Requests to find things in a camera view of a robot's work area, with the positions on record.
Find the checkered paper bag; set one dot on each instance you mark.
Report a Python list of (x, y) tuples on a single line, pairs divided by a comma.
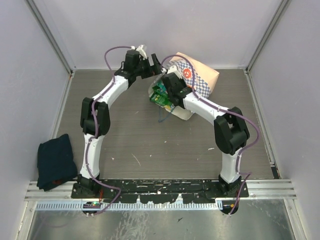
[(195, 74)]

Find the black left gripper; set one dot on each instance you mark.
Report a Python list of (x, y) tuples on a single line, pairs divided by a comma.
[(152, 70)]

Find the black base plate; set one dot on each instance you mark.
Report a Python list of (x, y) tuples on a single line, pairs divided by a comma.
[(157, 191)]

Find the green snack packet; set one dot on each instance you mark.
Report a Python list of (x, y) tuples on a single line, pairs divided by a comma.
[(159, 96)]

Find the dark blue folded cloth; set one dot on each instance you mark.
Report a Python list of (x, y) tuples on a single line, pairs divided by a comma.
[(55, 163)]

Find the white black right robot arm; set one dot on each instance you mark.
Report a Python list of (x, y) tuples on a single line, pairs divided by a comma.
[(230, 130)]

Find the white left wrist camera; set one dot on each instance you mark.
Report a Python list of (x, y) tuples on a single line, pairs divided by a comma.
[(142, 51)]

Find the perforated cable duct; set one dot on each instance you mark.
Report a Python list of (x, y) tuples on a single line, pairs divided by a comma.
[(86, 206)]

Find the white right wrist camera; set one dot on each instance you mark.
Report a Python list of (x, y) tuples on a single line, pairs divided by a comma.
[(174, 70)]

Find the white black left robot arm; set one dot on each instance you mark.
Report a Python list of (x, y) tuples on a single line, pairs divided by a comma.
[(95, 118)]

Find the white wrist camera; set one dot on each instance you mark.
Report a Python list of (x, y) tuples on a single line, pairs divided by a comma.
[(142, 51), (174, 70)]

